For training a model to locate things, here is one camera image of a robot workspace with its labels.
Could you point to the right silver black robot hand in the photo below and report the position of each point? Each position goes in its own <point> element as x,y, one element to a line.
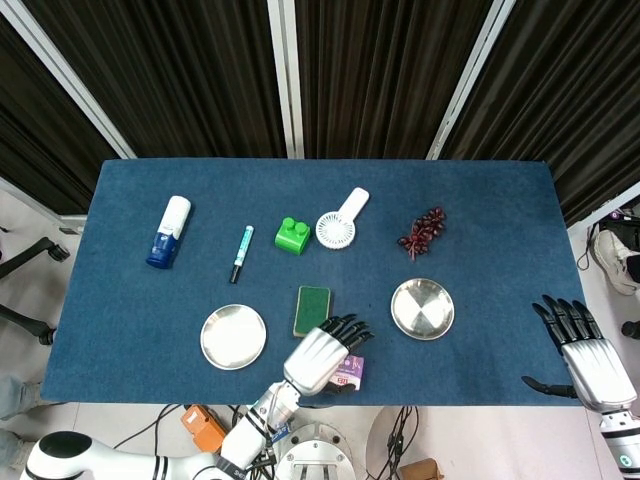
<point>595,365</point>

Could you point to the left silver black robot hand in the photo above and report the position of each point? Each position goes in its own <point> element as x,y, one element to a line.
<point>315,357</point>

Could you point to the purple and white box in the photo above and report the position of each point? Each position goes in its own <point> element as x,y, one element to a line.
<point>356,372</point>

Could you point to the yellow sponge with green pad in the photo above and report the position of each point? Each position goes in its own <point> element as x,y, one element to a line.
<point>311,307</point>

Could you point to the grey round robot base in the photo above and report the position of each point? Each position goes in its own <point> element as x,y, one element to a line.
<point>315,457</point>

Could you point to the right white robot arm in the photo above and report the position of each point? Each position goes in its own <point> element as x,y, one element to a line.
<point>622,445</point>

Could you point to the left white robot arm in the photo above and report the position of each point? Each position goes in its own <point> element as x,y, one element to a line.
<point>240,442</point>

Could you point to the black chair caster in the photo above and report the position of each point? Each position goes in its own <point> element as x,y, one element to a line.
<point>631,330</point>

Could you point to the round stainless steel plate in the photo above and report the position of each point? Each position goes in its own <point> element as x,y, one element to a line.
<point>422,309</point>
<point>233,337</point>

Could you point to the white sneaker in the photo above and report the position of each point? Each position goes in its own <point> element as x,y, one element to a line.
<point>617,260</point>

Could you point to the green toy building brick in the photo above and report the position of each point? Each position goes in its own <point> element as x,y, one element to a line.
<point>291,240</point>

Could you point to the teal marker pen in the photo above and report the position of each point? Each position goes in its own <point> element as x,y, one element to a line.
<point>242,252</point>

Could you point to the white handheld fan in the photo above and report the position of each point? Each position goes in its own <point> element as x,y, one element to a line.
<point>336,231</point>

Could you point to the orange electric device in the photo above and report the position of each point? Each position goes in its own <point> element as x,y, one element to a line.
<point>202,430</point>

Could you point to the brown cardboard box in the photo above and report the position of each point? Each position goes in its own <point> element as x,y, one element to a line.
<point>420,470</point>

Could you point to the blue table cloth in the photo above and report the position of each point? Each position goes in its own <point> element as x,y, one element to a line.
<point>320,195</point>

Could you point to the bunch of dark red grapes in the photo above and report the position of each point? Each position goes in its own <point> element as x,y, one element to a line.
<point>424,232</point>

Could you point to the blue and white spray bottle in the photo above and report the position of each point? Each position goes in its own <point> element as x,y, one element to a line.
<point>167,235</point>

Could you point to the black pleated curtain panel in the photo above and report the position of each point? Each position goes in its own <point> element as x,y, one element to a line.
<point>380,75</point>
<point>570,90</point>
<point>35,140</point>
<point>175,75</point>

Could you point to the black office chair base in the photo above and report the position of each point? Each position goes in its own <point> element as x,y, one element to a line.
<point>27,320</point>

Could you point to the white frame post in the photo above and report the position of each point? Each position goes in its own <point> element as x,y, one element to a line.
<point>286,80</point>
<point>70,80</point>
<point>472,80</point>

